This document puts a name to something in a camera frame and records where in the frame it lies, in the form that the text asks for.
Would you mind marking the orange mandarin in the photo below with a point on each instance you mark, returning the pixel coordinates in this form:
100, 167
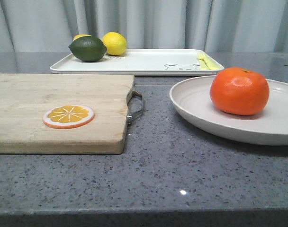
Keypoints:
239, 91

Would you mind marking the beige round plate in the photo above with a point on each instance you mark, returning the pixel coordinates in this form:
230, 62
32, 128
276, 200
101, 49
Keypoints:
192, 101

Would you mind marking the white bear print tray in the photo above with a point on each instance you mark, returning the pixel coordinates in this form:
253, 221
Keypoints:
138, 62

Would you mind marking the yellow lemon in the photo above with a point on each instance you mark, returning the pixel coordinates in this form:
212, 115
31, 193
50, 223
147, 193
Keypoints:
79, 36
115, 43

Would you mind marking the orange slice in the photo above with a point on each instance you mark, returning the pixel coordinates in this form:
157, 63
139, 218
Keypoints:
68, 116

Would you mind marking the yellow plastic fork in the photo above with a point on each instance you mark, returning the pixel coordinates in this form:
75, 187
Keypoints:
212, 64

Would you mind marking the yellow plastic utensil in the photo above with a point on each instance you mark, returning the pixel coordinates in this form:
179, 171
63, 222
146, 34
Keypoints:
203, 64

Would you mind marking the green lime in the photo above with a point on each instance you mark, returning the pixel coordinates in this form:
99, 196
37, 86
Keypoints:
88, 48

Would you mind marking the wooden cutting board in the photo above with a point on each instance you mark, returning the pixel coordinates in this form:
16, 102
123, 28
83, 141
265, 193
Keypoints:
25, 98

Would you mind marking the grey curtain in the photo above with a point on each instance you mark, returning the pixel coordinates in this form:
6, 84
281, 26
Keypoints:
209, 25

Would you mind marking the metal board handle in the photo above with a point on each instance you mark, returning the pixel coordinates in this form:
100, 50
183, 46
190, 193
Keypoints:
135, 106

